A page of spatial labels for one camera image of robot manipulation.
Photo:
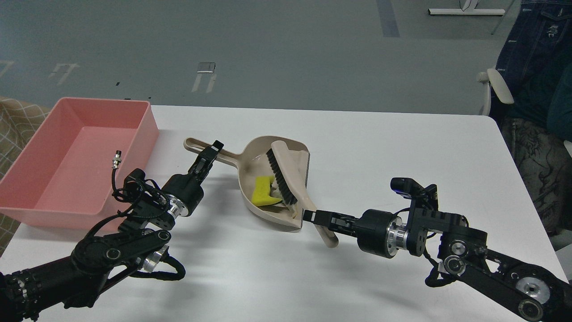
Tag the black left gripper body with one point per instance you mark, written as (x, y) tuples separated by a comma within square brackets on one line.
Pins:
[(187, 189)]

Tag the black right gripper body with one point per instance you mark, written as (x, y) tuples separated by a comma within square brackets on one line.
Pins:
[(374, 231)]

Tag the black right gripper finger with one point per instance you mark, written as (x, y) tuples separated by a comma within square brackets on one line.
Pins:
[(318, 217)]

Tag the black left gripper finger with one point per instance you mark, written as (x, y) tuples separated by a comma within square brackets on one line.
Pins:
[(203, 163), (215, 148)]

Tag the beige hand brush black bristles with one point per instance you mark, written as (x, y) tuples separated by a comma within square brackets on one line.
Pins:
[(290, 170)]

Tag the beige plastic dustpan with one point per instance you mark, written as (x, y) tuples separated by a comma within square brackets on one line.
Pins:
[(252, 162)]

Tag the yellow green sponge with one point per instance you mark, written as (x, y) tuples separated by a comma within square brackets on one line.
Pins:
[(261, 193)]

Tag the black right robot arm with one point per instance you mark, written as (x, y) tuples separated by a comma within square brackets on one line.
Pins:
[(455, 251)]

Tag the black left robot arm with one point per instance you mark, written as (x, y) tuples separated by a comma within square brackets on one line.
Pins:
[(133, 242)]

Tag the pink plastic bin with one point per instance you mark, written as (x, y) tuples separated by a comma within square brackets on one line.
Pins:
[(63, 177)]

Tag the person in green sweater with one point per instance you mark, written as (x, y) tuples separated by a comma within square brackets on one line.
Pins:
[(535, 62)]

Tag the white desk leg base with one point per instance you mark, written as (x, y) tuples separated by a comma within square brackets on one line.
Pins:
[(468, 8)]

